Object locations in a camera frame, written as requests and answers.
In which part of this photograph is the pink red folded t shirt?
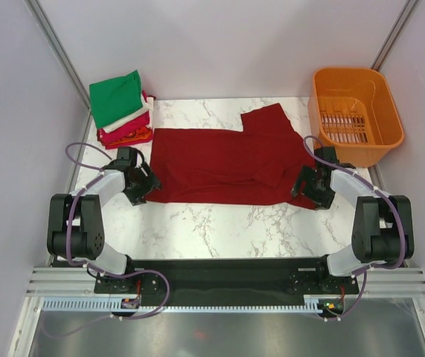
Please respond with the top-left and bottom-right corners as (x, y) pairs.
(97, 112), (152, 149)

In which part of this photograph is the aluminium rail profile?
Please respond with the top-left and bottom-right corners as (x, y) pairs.
(26, 267), (425, 298)

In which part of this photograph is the orange print folded t shirt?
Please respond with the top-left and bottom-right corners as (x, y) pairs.
(116, 126), (153, 147)

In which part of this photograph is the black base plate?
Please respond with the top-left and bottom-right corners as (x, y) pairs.
(94, 257), (359, 305)

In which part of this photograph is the left aluminium frame post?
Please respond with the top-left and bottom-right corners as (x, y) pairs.
(25, 0), (91, 109)

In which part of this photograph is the orange plastic basket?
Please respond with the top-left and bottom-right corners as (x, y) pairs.
(307, 67), (405, 167)

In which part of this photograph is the white slotted cable duct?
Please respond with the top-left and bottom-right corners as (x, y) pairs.
(42, 295), (344, 313)

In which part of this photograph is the white folded t shirt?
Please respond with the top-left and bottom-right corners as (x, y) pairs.
(103, 91), (156, 133)

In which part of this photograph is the green folded t shirt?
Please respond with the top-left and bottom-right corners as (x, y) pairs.
(89, 71), (144, 129)

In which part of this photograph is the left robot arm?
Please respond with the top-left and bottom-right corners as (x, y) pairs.
(47, 147), (162, 292)

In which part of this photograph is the right aluminium frame post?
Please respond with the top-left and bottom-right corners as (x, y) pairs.
(371, 0), (421, 71)

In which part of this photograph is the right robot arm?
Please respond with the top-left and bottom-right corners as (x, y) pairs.
(291, 147), (415, 293)

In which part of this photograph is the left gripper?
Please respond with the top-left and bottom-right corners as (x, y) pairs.
(123, 163), (162, 207)

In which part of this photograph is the dark red t shirt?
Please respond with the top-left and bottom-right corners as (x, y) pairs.
(146, 103), (316, 210)

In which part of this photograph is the aluminium frame post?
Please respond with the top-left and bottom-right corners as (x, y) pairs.
(371, 0), (421, 71)
(25, 0), (91, 109)

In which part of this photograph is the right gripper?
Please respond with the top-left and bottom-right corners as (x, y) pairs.
(290, 165), (336, 210)

